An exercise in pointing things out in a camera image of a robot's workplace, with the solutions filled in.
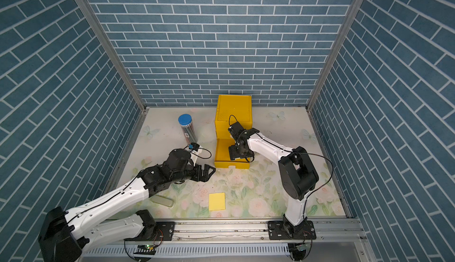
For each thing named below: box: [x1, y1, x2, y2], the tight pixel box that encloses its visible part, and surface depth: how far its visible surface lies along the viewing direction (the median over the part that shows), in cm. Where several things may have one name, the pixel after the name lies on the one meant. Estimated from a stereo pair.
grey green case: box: [150, 195, 175, 209], surface depth 80 cm
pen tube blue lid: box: [177, 113, 198, 145], surface depth 91 cm
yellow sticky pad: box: [208, 192, 226, 212], surface depth 84 cm
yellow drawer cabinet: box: [214, 94, 253, 156], surface depth 93 cm
